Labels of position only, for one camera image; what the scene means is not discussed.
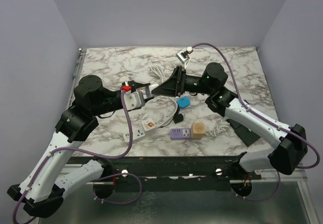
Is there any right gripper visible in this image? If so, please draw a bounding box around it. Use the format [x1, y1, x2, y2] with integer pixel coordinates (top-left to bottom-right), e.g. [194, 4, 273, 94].
[152, 66, 213, 98]

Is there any blue charger plug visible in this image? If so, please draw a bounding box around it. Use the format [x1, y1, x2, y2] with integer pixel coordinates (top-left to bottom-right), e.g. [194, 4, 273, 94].
[176, 96, 191, 108]

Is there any white cube socket adapter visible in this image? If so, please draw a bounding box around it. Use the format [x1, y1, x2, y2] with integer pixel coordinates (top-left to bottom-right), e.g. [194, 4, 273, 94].
[142, 119, 156, 132]

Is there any white power strip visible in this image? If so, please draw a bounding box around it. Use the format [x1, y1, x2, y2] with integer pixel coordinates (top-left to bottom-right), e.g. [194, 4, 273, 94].
[123, 129, 146, 143]

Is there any purple power strip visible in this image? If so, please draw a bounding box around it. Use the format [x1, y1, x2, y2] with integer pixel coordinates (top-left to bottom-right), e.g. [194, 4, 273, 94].
[170, 128, 192, 140]

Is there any beige cube socket adapter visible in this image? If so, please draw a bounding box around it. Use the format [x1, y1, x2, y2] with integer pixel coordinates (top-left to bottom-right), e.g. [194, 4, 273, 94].
[190, 122, 205, 139]

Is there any small white charger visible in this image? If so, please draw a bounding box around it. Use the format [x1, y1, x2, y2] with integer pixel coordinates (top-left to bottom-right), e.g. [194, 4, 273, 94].
[144, 84, 159, 98]

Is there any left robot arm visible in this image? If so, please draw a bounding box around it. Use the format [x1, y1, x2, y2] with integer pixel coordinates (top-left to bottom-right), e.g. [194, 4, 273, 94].
[7, 75, 158, 219]

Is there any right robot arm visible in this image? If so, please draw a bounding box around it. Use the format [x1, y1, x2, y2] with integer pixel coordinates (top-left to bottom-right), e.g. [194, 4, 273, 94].
[151, 63, 308, 179]

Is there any black flat pad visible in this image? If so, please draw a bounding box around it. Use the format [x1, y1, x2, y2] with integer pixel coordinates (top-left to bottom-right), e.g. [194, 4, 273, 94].
[226, 119, 260, 147]

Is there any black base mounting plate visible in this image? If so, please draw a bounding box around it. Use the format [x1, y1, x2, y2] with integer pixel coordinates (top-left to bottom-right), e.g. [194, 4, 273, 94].
[83, 154, 262, 193]

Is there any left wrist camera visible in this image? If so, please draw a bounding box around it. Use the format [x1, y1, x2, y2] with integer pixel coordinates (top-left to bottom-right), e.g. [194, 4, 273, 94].
[124, 90, 145, 111]

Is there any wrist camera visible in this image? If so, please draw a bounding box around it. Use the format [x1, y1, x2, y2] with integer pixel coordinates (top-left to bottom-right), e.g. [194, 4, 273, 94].
[176, 46, 193, 68]
[124, 90, 145, 111]

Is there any white power cord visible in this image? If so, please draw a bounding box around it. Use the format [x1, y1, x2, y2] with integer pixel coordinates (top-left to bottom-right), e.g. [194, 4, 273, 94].
[148, 66, 179, 129]

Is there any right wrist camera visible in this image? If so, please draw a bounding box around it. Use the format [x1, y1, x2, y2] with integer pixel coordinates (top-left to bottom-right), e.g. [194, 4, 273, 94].
[176, 46, 193, 68]

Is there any black charger with cable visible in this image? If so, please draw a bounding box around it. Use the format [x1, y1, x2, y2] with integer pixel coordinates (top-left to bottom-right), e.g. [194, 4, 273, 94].
[173, 108, 184, 124]

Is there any purple strip white cord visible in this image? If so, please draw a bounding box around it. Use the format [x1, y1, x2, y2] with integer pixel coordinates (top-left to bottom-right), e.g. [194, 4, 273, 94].
[204, 119, 230, 137]

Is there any aluminium frame rail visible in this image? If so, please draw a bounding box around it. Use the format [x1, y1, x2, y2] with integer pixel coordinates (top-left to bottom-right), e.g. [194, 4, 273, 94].
[54, 48, 88, 156]

